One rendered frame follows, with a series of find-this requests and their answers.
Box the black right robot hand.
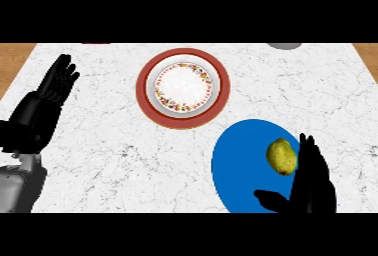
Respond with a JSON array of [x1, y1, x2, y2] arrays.
[[253, 132, 340, 214]]

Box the yellow-green pear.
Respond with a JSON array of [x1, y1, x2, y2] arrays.
[[265, 137, 299, 177]]

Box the red-rimmed floral plate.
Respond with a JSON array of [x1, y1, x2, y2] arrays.
[[135, 47, 232, 130]]

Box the grey round object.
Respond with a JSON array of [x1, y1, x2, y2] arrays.
[[266, 43, 305, 51]]

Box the blue plate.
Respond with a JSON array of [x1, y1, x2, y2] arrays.
[[211, 118, 303, 214]]

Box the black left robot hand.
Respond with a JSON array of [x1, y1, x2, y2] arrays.
[[0, 53, 82, 155]]

